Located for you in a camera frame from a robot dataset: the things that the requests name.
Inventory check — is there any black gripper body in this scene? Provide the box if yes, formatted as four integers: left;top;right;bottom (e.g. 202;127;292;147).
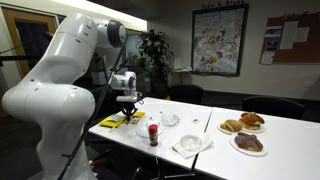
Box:
116;96;141;121

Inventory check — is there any plate with brown bread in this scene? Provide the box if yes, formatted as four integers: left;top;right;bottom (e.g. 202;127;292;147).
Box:
218;119;243;134

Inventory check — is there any framed map poster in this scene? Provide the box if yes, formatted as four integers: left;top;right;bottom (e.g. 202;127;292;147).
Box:
191;4;249;77

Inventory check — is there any plate with braided bread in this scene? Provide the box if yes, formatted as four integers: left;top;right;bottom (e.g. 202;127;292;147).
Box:
239;112;265;131

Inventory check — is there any black chair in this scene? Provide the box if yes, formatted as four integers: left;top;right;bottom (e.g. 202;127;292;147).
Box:
242;96;305;119
168;84;203;104

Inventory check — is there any white napkin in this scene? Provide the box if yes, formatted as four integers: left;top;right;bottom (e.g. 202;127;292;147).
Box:
170;134;214;159

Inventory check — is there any plate with chocolate bread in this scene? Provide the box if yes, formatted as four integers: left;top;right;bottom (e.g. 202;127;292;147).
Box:
229;132;268;156

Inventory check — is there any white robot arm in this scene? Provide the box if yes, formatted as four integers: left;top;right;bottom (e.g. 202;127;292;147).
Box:
2;13;127;180

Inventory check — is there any white round plate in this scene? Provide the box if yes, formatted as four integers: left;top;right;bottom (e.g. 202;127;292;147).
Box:
135;122;163;138

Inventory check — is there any black chair far right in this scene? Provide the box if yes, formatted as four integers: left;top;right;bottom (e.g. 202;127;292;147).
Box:
242;96;305;119

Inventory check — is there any small clear packet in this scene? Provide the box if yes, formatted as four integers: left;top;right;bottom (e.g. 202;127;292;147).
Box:
191;119;201;124

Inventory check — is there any potted green plant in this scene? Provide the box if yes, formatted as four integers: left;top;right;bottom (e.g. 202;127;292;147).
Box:
137;29;174;98

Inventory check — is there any yellow crayon box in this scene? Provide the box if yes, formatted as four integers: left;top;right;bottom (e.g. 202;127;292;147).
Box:
99;114;126;127

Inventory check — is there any clear glass ashtray bowl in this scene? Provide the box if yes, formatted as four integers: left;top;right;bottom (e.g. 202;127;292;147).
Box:
161;113;179;127

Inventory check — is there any red capped spice bottle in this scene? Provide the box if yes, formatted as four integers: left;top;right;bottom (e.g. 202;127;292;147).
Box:
148;124;158;146

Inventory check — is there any yellow sticky note pad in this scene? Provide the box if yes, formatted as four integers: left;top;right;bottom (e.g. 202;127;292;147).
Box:
133;111;145;118

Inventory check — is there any cork bulletin board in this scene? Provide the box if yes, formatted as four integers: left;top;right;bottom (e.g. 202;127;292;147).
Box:
260;12;320;65

